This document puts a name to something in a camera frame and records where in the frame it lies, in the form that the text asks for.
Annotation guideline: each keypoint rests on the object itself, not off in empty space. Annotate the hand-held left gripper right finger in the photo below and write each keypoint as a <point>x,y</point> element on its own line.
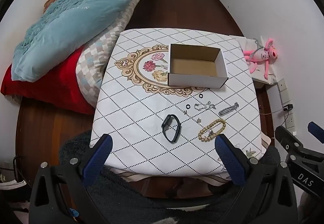
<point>227,157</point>

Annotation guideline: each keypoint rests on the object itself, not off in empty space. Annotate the white wall socket panel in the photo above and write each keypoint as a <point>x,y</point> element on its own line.
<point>284,90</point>

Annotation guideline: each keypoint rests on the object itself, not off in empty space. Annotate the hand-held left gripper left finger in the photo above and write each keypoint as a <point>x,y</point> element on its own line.
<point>101,154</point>

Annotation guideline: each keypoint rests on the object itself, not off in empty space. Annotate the light blue quilt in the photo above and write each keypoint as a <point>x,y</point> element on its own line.
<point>76,21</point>

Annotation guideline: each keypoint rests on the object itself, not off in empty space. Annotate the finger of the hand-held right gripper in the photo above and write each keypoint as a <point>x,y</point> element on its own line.
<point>288,138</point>
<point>316,131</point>

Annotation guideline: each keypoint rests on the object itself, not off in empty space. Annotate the black smart band watch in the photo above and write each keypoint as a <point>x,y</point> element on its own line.
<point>168,122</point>

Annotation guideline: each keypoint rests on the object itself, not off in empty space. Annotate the red blanket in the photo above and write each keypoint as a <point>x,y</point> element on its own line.
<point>58,87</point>

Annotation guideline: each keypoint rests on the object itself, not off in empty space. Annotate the white cardboard box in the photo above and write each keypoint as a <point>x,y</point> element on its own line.
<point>195,67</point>

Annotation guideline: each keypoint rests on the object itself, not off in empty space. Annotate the white diamond pattern tablecloth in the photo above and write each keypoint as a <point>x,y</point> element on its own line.
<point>141,117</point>

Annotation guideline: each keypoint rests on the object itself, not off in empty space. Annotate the black charger plug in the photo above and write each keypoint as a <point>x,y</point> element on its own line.
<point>288,107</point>

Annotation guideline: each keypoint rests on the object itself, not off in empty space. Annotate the pink plush toy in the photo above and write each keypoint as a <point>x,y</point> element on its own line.
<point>263,55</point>

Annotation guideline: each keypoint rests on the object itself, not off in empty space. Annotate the dark grey fuzzy cloth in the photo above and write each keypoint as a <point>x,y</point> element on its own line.
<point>151,203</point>

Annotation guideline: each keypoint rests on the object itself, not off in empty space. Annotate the checked bed sheet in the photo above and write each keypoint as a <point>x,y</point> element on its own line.
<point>93,62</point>

